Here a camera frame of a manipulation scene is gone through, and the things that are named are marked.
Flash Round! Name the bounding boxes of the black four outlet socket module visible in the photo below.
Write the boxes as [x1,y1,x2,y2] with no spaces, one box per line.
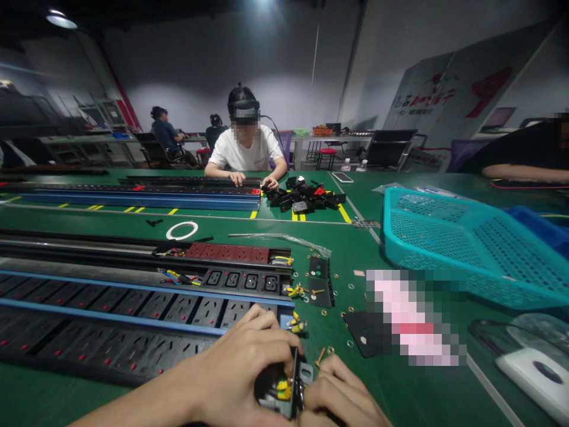
[202,268,283,297]

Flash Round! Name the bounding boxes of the long black power strip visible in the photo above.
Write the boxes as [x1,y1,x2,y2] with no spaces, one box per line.
[117,175,263,188]

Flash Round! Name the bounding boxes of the clear plastic packaging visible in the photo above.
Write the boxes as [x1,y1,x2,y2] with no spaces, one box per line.
[510,312,569,358]

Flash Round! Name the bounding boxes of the black power strip housing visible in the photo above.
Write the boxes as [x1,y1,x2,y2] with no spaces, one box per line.
[0,228,295,269]

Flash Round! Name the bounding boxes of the bundle of coloured wires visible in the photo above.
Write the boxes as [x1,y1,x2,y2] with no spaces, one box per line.
[155,266,204,288]

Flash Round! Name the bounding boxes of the metal shelf rack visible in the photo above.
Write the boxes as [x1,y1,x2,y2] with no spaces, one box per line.
[56,95,135,135]

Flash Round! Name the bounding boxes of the red socket module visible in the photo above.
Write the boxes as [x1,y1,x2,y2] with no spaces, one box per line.
[184,241,273,266]

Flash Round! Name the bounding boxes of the person's left hand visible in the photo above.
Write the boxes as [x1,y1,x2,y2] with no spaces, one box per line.
[188,304,308,427]

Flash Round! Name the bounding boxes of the black bracket plate with dots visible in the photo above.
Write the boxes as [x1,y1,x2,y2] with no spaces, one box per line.
[307,255,335,309]

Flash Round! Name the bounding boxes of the clear plastic bag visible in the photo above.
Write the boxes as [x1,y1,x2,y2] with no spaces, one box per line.
[227,231,333,259]

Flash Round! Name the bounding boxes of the blue plastic bin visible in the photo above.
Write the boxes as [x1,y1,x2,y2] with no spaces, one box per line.
[506,205,569,251]

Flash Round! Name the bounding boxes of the grey work table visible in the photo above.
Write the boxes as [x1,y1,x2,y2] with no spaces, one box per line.
[287,122,379,171]

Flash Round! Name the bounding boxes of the black office chair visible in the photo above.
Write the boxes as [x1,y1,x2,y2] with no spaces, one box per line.
[363,128,428,173]
[133,131,188,170]

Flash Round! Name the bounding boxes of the pile of black socket parts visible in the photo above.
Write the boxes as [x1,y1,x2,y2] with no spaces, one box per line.
[261,175,348,216]

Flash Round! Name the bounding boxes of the black end plate with wires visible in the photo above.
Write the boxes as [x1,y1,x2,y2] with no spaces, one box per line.
[254,346,315,422]

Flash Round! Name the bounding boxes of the scattered brass nuts and washers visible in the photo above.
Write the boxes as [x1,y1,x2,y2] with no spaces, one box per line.
[305,247,370,353]

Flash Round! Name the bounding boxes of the white tape ring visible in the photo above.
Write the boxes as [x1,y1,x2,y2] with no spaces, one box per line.
[165,221,200,241]

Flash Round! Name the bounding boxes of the white oval device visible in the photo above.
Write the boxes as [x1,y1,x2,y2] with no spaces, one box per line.
[495,346,569,426]

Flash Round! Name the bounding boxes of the black flat plate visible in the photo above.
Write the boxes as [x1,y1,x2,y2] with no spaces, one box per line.
[341,310,401,359]

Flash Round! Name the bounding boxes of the long blue power strip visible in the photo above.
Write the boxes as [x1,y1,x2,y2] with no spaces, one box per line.
[0,181,263,213]

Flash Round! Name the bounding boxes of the black mat pink edge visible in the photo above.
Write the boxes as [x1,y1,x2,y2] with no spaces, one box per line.
[488,177,569,191]

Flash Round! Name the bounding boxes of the person's right hand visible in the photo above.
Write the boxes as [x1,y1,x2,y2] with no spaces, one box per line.
[298,355,395,427]

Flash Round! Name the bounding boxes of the black cable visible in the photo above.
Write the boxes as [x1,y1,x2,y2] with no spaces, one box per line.
[468,317,536,358]

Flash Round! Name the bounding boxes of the blue edged black power strip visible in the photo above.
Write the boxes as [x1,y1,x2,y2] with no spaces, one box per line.
[0,269,296,337]

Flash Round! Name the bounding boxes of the teal plastic mesh basket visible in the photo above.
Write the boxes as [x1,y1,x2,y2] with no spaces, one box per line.
[382,186,569,311]

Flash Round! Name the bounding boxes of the grey workbench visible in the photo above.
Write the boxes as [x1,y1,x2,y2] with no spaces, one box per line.
[37,130,144,168]

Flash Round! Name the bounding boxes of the black power strip red lights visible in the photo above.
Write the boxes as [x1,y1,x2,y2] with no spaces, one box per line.
[0,305,225,388]

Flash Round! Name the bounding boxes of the grey power strip housing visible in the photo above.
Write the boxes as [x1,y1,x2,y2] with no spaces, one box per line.
[0,254,295,299]

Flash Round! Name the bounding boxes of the dark long strip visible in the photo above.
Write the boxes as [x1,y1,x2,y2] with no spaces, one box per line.
[0,166,110,177]

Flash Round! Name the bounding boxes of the yellow crimp terminals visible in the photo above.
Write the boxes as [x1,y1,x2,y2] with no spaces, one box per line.
[287,311,308,337]

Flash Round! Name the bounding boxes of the purple chair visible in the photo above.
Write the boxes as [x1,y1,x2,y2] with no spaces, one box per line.
[446,138,500,174]

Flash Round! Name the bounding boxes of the ceiling lamp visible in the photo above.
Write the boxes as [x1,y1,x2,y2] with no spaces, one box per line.
[45,8,79,31]

